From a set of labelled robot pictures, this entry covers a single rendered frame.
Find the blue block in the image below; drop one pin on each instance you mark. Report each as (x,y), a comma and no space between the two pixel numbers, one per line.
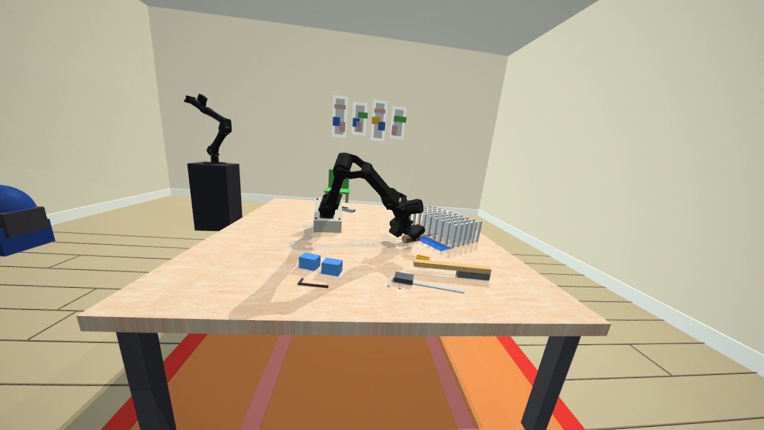
(309,261)
(332,267)

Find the blue tape strip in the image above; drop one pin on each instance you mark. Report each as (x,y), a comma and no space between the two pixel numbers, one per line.
(434,244)

